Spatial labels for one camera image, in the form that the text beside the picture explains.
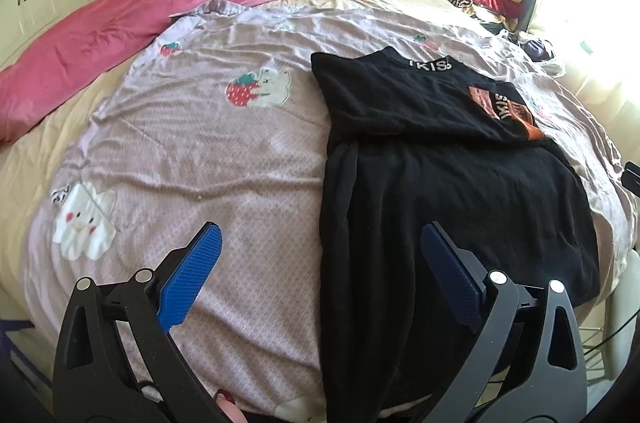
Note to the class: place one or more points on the pink quilt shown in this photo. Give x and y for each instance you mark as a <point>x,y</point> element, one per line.
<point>100,38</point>

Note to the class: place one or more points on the black t-shirt with print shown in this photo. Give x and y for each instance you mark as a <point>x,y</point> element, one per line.
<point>425,203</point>

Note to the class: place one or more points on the pink printed blanket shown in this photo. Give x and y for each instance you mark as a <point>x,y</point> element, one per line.
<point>200,153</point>

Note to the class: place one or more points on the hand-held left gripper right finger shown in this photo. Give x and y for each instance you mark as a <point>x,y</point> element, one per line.
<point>452,273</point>

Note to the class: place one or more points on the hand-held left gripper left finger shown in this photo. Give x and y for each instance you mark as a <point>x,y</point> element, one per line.
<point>192,275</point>

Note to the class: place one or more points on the cream curtain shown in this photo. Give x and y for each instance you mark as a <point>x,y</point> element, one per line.
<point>600,93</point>

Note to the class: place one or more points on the white bed base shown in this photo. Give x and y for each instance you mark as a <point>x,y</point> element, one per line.
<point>622,353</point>

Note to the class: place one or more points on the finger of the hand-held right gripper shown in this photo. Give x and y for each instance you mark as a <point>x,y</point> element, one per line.
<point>633,177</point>

